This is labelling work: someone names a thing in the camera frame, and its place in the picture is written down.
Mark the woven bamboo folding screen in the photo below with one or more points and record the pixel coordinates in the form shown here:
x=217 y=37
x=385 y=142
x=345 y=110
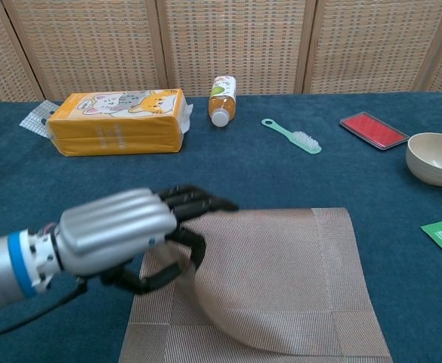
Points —
x=228 y=41

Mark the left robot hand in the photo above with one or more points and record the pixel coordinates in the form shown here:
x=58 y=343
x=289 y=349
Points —
x=115 y=227

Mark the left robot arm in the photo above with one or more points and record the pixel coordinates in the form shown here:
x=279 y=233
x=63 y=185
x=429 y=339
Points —
x=1 y=268

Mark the mint green brush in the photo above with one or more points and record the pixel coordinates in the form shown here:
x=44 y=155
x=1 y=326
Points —
x=303 y=141

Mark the red pad clear case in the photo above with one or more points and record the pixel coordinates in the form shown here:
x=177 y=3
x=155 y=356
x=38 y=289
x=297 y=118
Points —
x=373 y=130

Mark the tea bottle white cap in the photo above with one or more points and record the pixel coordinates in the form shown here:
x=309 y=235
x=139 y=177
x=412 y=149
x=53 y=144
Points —
x=221 y=104

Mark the orange cat tissue pack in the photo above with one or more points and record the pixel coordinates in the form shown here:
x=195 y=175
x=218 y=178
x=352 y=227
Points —
x=115 y=132

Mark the teal felt table cover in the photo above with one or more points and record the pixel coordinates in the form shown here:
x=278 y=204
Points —
x=243 y=177

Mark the brown woven placemat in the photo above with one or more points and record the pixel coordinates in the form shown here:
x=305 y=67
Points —
x=281 y=287

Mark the beige bowl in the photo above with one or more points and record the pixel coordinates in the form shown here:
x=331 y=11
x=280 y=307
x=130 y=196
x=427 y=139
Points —
x=434 y=159

